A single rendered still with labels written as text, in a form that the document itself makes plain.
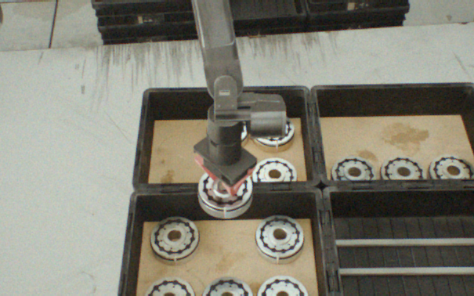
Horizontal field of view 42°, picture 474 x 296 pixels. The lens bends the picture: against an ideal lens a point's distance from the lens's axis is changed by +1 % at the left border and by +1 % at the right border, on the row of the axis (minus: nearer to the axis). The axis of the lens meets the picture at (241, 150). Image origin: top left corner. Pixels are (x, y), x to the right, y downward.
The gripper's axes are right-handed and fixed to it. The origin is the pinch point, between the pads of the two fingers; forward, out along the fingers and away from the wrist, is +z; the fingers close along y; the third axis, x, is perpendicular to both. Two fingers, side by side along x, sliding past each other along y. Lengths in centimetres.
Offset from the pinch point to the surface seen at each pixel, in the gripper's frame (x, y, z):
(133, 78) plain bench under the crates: -25, 65, 36
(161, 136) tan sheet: -10.0, 32.5, 22.4
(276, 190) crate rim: -12.2, -2.9, 11.5
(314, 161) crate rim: -24.2, -3.3, 11.9
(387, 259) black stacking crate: -21.2, -27.1, 20.7
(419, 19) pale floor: -192, 57, 102
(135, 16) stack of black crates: -57, 106, 53
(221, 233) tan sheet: -1.1, 2.1, 21.7
